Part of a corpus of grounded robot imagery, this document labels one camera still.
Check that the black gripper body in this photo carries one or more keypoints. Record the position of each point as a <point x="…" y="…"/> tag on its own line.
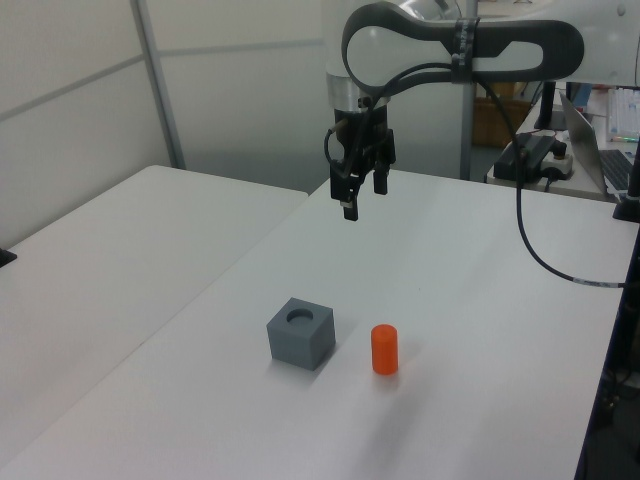
<point x="364" y="135"/>

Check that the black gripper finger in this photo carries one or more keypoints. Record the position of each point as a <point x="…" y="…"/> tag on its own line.
<point x="381" y="177"/>
<point x="350" y="197"/>

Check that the orange cylinder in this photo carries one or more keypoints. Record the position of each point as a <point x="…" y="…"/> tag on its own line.
<point x="384" y="350"/>

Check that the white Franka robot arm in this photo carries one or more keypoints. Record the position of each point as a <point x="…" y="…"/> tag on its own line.
<point x="372" y="42"/>

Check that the grey block with round hole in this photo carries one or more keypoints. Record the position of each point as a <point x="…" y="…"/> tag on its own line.
<point x="300" y="342"/>

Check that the black control box with button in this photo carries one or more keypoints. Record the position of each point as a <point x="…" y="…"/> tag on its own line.
<point x="532" y="155"/>

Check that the black monitor stand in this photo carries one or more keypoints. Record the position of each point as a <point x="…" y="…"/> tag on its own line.
<point x="549" y="107"/>

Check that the silver laptop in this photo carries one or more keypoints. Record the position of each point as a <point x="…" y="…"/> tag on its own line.
<point x="582" y="145"/>

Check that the white keyboard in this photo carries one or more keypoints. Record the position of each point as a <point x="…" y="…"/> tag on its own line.
<point x="625" y="112"/>

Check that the grey partition post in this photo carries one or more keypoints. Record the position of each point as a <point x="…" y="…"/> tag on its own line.
<point x="160" y="85"/>

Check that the black metal frame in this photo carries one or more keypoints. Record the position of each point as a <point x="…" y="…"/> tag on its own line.
<point x="631" y="350"/>

